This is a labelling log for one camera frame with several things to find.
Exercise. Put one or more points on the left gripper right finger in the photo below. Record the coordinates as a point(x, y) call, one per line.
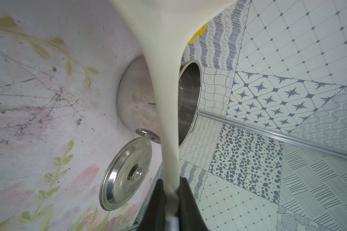
point(189, 215)

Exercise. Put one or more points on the yellow and black toolbox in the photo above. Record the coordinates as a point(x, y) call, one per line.
point(200, 32)

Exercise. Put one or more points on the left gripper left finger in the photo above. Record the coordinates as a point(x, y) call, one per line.
point(154, 216)

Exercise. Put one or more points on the cream spoon with grey handle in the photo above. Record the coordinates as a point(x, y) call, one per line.
point(163, 30)

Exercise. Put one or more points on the stainless steel stock pot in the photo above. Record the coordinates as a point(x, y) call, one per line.
point(136, 104)

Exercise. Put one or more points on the stainless steel pot lid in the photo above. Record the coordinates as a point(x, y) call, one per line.
point(125, 174)

